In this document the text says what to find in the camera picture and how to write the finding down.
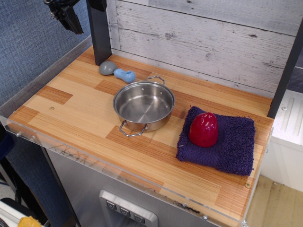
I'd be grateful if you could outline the dark left shelf post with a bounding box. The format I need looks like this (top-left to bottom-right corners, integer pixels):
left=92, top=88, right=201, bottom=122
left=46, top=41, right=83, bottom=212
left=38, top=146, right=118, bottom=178
left=87, top=0, right=112, bottom=66

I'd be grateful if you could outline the grey and blue toy scoop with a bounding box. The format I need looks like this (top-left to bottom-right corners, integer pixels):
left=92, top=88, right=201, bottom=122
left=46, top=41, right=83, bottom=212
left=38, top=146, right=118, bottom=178
left=99, top=61, right=136, bottom=83

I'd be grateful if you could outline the clear acrylic front guard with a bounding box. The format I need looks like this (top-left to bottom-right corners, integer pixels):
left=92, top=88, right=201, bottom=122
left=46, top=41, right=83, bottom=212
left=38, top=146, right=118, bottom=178
left=0, top=117, right=246, bottom=227

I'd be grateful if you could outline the yellow object at corner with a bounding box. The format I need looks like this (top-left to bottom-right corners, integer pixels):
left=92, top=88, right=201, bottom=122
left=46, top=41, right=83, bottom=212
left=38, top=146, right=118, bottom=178
left=17, top=216, right=42, bottom=227

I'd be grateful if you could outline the white side counter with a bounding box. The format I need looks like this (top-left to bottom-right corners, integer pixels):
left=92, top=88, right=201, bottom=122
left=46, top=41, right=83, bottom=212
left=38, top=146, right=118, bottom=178
left=261, top=90, right=303, bottom=191

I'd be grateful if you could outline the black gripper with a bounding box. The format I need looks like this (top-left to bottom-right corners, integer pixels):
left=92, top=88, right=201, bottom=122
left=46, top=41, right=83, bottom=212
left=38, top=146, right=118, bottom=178
left=43, top=0, right=83, bottom=35

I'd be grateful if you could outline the dark shelf post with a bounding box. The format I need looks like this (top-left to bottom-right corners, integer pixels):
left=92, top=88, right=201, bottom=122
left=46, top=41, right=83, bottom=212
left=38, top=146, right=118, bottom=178
left=267, top=26, right=303, bottom=119
left=87, top=0, right=112, bottom=66

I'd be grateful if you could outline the dark right shelf post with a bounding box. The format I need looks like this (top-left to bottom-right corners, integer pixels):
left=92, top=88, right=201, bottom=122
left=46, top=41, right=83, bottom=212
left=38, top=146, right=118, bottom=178
left=267, top=26, right=303, bottom=119

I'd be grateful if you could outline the stainless steel pot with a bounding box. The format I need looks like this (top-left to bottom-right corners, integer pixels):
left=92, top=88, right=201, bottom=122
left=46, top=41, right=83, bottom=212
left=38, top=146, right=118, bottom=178
left=113, top=76, right=175, bottom=137

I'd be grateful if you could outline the silver control panel with buttons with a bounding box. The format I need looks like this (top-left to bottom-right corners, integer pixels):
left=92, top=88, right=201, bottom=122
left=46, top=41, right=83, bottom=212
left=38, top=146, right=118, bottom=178
left=99, top=190, right=158, bottom=227

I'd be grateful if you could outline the red toy pepper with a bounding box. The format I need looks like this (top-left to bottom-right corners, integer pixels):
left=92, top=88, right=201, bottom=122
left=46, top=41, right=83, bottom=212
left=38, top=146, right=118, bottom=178
left=188, top=113, right=219, bottom=148

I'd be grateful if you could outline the purple folded towel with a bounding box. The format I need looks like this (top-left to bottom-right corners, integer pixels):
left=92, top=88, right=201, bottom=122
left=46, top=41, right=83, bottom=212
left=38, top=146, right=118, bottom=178
left=176, top=106, right=256, bottom=176

